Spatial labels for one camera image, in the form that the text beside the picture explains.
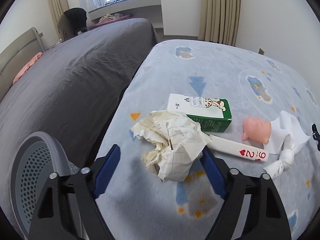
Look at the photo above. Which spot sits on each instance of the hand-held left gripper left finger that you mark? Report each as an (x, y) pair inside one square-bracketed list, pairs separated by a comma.
[(107, 172)]

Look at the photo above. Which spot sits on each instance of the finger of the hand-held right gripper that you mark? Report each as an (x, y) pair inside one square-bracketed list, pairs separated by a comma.
[(316, 132)]

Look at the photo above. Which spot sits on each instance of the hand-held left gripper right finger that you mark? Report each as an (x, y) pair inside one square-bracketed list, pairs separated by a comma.
[(215, 177)]

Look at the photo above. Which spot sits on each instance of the white knotted tissue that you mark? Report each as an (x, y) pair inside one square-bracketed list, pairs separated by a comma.
[(285, 127)]

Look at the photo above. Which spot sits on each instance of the white playing card box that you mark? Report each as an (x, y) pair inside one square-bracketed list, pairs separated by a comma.
[(232, 146)]

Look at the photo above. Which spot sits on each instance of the green white milk carton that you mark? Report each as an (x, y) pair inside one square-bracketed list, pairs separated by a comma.
[(215, 123)]

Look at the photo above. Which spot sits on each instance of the cream paper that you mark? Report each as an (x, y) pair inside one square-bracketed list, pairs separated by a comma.
[(172, 140)]

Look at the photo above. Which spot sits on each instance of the grey perforated plastic wastebasket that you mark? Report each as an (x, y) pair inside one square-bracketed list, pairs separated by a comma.
[(27, 170)]

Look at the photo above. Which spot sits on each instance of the pink soft toy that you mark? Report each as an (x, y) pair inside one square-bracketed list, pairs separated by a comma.
[(257, 130)]

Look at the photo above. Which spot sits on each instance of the grey bed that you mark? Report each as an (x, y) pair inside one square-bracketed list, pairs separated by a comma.
[(75, 80)]

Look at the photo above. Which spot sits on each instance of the light blue printed blanket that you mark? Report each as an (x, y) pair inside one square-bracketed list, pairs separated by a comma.
[(225, 67)]

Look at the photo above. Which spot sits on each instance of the pink cloth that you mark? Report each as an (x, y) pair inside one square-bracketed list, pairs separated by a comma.
[(27, 66)]

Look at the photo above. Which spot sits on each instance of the wooden chair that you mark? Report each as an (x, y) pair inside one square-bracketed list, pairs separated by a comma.
[(62, 27)]

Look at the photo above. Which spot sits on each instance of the beige bed headboard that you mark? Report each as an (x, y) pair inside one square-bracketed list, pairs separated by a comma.
[(17, 50)]

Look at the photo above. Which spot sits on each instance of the pink plastic basin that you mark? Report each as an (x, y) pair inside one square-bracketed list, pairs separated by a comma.
[(120, 20)]

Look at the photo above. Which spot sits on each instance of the beige pleated curtain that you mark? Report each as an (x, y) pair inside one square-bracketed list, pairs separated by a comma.
[(220, 12)]

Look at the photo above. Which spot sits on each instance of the pile of light clothes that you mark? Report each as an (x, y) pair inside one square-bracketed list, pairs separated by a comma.
[(108, 18)]

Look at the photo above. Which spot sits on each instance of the black garment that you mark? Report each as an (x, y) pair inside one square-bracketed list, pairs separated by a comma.
[(76, 17)]

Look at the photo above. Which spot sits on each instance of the white window ledge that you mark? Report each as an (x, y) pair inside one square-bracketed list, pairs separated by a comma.
[(145, 5)]

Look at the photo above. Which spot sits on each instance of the wall socket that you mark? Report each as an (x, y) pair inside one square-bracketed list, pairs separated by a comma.
[(261, 51)]

